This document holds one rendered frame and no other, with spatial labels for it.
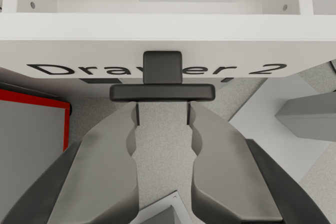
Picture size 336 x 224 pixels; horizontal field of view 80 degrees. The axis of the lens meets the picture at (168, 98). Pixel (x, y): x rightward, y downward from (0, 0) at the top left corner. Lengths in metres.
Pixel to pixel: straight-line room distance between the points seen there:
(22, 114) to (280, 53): 0.71
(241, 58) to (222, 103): 0.93
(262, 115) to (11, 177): 1.04
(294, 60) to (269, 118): 0.95
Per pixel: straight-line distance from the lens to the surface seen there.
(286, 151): 1.20
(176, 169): 1.08
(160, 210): 1.12
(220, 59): 0.17
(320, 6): 0.29
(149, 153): 1.06
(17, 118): 0.75
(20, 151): 0.78
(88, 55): 0.17
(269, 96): 1.16
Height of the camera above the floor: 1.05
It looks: 83 degrees down
